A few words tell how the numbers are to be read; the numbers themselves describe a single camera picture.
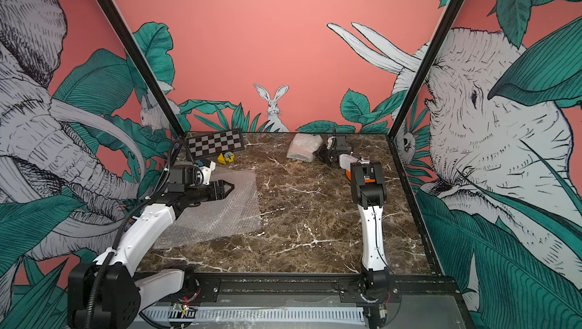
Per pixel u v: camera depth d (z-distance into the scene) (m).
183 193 0.64
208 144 1.12
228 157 1.09
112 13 0.76
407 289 0.75
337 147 0.92
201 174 0.70
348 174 0.69
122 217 0.84
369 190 0.66
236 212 0.91
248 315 0.70
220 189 0.75
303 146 1.14
